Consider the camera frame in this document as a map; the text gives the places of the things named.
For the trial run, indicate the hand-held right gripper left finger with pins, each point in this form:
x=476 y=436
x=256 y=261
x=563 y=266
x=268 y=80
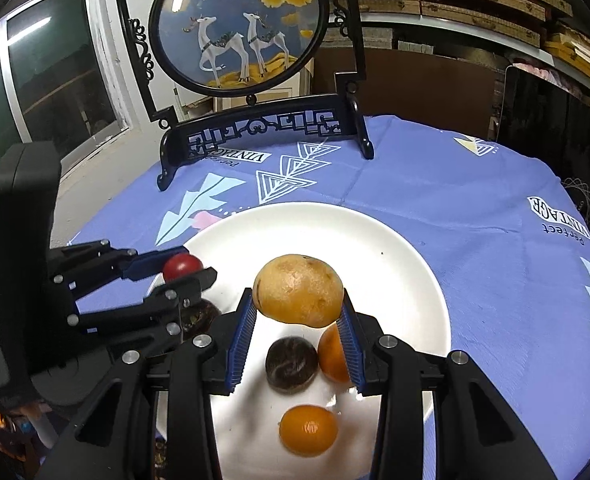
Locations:
x=240 y=340

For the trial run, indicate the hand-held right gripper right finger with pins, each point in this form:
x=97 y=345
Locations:
x=347 y=345

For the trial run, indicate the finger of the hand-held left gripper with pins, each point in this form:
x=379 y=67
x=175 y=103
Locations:
x=145 y=265
x=175 y=295

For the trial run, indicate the small red plum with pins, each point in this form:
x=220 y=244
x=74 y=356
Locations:
x=182 y=265

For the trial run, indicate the tan round potato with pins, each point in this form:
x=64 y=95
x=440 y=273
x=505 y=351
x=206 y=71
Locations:
x=297 y=290

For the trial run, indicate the white round plate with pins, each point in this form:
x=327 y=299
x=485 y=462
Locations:
x=375 y=270

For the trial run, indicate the orange mandarin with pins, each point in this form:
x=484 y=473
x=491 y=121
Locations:
x=308 y=430
x=331 y=355

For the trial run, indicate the dark brown water chestnut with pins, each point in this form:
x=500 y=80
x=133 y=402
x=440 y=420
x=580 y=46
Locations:
x=199 y=317
x=291 y=370

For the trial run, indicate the white framed window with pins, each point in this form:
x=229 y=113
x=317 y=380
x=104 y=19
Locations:
x=50 y=60

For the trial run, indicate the printed blue tablecloth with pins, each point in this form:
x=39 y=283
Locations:
x=450 y=200

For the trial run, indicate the beige cabinet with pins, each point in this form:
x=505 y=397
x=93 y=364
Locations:
x=285 y=92

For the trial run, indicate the round deer table screen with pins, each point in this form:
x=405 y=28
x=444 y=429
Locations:
x=235 y=20

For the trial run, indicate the brown cardboard panel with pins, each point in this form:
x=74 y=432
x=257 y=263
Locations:
x=415 y=90

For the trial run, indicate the dark framed panel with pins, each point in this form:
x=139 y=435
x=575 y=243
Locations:
x=555 y=110

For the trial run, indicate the stack of wooden boxes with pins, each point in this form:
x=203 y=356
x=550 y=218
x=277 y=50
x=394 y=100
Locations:
x=480 y=15

